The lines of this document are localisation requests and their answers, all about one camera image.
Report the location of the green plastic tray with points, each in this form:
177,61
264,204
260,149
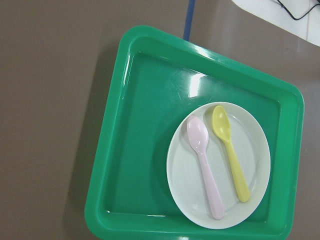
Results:
158,80

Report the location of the yellow plastic spoon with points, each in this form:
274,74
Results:
222,129

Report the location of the pink plastic spoon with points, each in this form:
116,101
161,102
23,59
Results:
198,138

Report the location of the white round plate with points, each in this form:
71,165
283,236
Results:
184,175

